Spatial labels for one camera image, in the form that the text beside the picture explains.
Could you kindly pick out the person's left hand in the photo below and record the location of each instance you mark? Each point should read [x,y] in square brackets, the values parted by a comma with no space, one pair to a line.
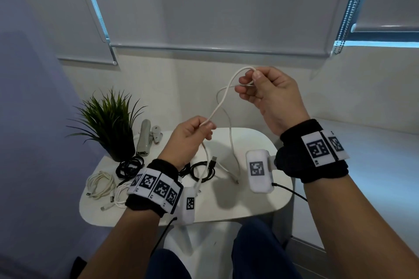
[183,144]

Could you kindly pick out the person's right hand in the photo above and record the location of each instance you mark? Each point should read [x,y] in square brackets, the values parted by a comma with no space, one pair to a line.
[278,99]

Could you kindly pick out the person's right forearm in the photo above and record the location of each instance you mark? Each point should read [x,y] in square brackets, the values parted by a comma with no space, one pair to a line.
[360,229]

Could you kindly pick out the person's left forearm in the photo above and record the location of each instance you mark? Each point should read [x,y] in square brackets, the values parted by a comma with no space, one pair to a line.
[121,246]

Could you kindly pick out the person's left leg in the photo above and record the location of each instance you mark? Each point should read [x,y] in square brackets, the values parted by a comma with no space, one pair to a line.
[168,265]

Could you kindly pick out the person's leg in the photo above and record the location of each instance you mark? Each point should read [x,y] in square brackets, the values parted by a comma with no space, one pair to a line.
[265,252]
[168,265]

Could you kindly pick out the person's right leg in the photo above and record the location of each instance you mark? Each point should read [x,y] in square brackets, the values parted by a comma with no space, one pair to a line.
[265,252]

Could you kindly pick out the small white gadget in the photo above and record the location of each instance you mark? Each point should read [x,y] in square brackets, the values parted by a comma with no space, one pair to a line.
[157,133]

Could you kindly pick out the grey oblong device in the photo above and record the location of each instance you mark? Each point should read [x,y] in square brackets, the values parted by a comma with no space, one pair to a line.
[144,138]

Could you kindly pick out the black wristband with marker tags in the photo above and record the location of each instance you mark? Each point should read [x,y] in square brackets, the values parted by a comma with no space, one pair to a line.
[311,151]
[154,187]

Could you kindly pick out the green plant in black pot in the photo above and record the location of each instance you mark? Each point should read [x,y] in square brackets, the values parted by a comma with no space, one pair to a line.
[121,148]

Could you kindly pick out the wide white roller blind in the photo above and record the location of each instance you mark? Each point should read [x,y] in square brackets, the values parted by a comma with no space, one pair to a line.
[216,1]

